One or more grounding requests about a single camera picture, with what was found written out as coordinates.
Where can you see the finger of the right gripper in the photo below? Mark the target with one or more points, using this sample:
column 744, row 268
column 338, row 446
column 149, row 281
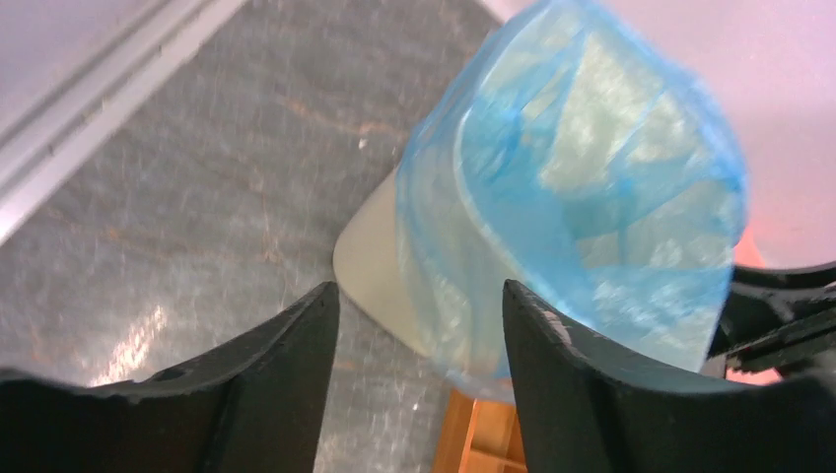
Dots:
column 778, row 319

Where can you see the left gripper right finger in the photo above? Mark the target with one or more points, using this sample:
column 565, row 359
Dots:
column 588, row 404

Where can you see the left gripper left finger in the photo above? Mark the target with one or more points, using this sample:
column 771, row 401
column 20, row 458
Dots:
column 253, row 404

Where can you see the beige trash bin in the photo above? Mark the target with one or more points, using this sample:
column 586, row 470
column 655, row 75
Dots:
column 367, row 271

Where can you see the blue plastic trash bag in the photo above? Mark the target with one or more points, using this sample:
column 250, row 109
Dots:
column 570, row 156

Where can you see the orange compartment tray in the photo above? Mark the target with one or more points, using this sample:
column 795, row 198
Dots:
column 479, row 436

